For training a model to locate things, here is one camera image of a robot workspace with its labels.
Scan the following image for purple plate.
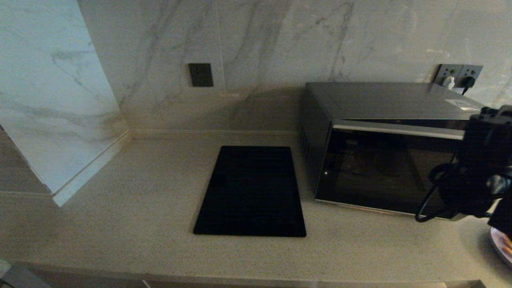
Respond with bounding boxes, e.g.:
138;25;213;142
490;226;512;268

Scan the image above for silver microwave oven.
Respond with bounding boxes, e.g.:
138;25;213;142
301;82;492;221

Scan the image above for dark wall switch panel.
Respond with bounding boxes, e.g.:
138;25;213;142
188;63;214;88

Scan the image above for microwave oven door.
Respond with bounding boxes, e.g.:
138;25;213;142
314;119;468;220

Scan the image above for grey wall outlet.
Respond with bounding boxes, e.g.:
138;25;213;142
459;65;483;88
434;64;463;87

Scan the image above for black induction cooktop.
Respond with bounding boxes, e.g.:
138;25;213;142
193;146;307;237

